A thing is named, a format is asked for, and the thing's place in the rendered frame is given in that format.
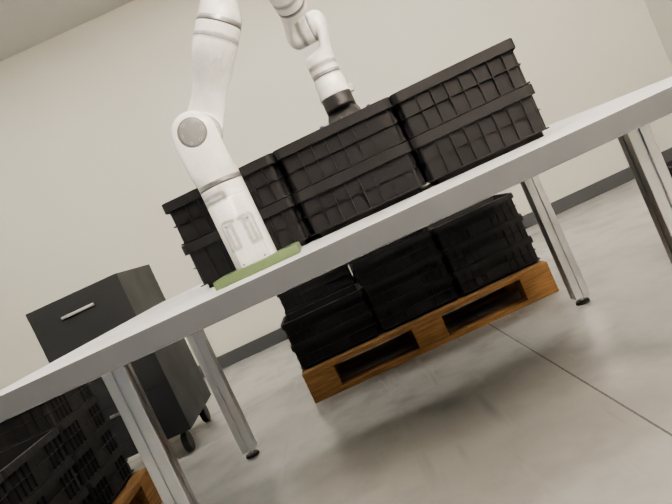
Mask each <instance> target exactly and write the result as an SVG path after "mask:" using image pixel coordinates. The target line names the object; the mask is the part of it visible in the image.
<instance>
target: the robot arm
mask: <svg viewBox="0 0 672 504"><path fill-rule="evenodd" d="M269 1H270V3H271V4H272V6H273V7H274V9H275V10H276V12H277V13H278V15H279V17H280V18H281V21H282V23H283V26H284V31H285V35H286V39H287V41H288V43H289V45H290V46H291V47H292V48H294V49H296V50H302V49H304V48H306V47H308V46H310V45H312V44H314V43H316V42H318V41H319V46H318V48H317V50H316V51H315V52H314V53H313V54H311V55H310V56H309V57H308V58H307V60H306V65H307V68H308V70H309V72H310V74H311V77H312V79H313V81H314V84H315V87H316V90H317V93H318V95H319V97H320V102H321V104H322V105H323V106H324V108H325V111H326V113H327V115H328V123H326V124H325V125H324V126H321V127H320V128H323V127H325V126H327V125H329V124H331V123H333V122H335V121H337V120H339V119H341V118H343V117H345V116H348V115H350V114H352V113H354V112H356V111H358V110H360V109H362V108H364V107H366V106H368V105H370V104H367V105H366V106H362V107H360V106H358V105H357V104H356V102H355V99H354V97H353V95H352V93H351V92H353V91H354V90H355V89H354V86H353V84H351V83H349V84H348V83H347V81H346V79H345V77H344V75H343V74H342V72H341V70H340V68H339V66H338V64H337V61H336V59H335V57H334V54H333V51H332V47H331V43H330V37H329V29H328V24H327V20H326V18H325V16H324V15H323V13H322V12H320V11H318V10H311V11H309V12H307V13H306V11H307V3H306V0H269ZM241 27H242V17H241V12H240V8H239V5H238V2H237V0H200V2H199V7H198V12H197V17H196V22H195V27H194V33H193V40H192V74H193V87H192V94H191V99H190V104H189V108H188V111H186V112H183V113H181V114H180V115H179V116H178V117H177V118H176V119H175V121H174V122H173V125H172V129H171V137H172V141H173V144H174V146H175V148H176V151H177V153H178V155H179V157H180V159H181V161H182V163H183V165H184V167H185V169H186V171H187V173H188V174H189V176H190V178H191V180H192V181H193V183H194V184H195V185H196V187H197V188H198V190H199V192H200V194H201V196H202V198H203V200H204V202H205V205H206V207H207V209H208V211H209V213H210V215H211V217H212V219H213V222H214V224H215V226H216V228H217V230H218V232H219V234H220V236H221V238H222V241H223V243H224V245H225V247H226V249H227V251H228V253H229V255H230V257H231V259H232V261H233V263H234V266H235V268H236V270H239V269H242V268H244V267H246V266H248V265H250V264H253V263H255V262H257V261H259V260H261V259H263V258H265V257H268V256H270V255H271V254H273V253H275V252H277V250H276V248H275V245H274V243H273V241H272V239H271V237H270V235H269V233H268V231H267V229H266V227H265V224H264V222H263V220H262V218H261V216H260V214H259V212H258V210H257V207H256V205H255V203H254V201H253V199H252V197H251V195H250V193H249V191H248V188H247V186H246V184H245V182H244V180H243V178H242V175H241V173H240V171H239V169H238V167H237V165H236V164H235V163H234V161H233V159H232V158H231V156H230V154H229V153H228V151H227V149H226V147H225V144H224V142H223V130H224V116H225V105H226V97H227V92H228V87H229V84H230V80H231V76H232V72H233V67H234V63H235V58H236V54H237V50H238V45H239V39H240V34H241Z"/></svg>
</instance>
